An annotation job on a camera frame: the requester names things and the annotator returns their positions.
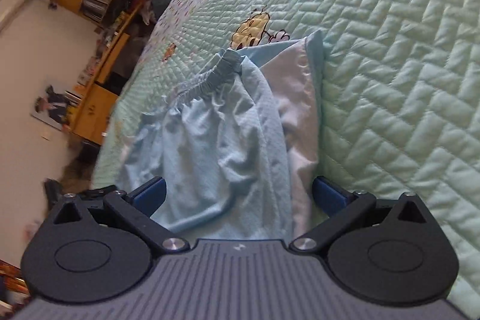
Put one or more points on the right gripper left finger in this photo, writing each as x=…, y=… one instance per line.
x=132, y=213

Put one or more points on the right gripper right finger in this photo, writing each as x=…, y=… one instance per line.
x=345, y=211

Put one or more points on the light blue white jacket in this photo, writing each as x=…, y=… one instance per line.
x=237, y=145

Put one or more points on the olive padded coat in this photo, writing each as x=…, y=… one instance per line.
x=77, y=175

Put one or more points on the wooden desk with drawers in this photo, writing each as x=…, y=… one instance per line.
x=116, y=55

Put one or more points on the child portrait photo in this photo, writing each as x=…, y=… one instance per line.
x=56, y=106

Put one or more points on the green quilted bee bedspread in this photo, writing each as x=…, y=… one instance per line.
x=398, y=90

